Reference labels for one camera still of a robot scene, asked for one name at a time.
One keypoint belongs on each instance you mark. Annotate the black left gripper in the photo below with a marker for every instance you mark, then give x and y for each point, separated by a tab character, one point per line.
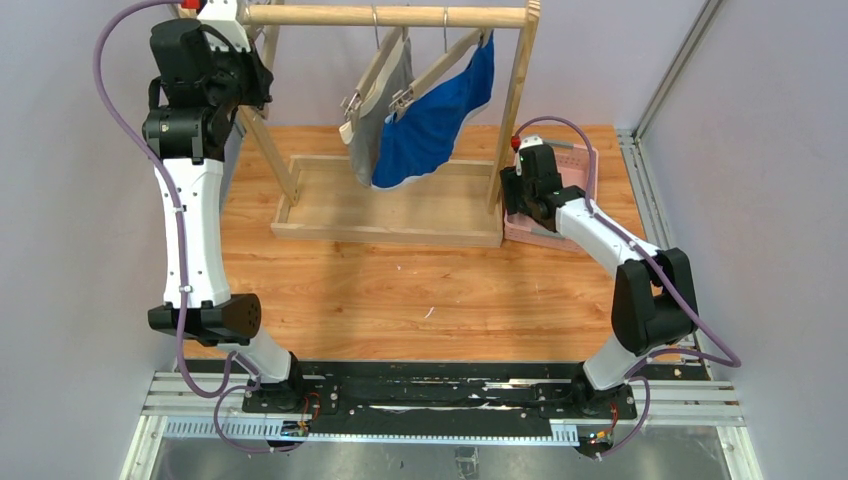
255	76

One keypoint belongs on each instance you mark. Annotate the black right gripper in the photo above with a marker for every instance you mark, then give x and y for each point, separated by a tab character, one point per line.
515	201

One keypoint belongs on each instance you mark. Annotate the wooden clip hanger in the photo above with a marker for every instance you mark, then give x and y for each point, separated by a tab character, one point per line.
268	52

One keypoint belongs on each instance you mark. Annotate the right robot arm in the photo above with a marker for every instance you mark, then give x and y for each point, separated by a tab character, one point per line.
653	297

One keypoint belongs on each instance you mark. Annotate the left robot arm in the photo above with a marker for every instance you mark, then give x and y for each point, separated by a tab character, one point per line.
206	76

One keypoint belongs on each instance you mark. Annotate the blue underwear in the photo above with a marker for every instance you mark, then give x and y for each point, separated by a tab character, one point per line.
424	139

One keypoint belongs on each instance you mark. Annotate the grey underwear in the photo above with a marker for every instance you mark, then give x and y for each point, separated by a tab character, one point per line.
362	133

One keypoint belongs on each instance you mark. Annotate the wooden hanger with grey underwear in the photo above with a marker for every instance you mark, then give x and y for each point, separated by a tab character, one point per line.
368	90

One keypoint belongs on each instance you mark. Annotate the wooden hanger with blue underwear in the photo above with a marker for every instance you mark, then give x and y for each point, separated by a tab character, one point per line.
403	99

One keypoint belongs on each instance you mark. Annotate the pink plastic basket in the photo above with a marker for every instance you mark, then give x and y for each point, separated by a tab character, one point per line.
573	163

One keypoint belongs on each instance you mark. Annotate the wooden clothes rack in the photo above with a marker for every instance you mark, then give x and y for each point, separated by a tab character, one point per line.
459	207

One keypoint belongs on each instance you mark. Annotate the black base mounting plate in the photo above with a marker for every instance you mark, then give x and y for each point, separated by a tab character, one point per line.
521	403

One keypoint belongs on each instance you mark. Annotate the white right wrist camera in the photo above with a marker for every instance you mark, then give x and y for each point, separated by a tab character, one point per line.
525	144

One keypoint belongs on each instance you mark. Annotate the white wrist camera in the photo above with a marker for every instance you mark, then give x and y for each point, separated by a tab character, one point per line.
525	144
226	17

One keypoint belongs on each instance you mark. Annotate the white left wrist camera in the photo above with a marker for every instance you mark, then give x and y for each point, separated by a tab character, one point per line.
226	17

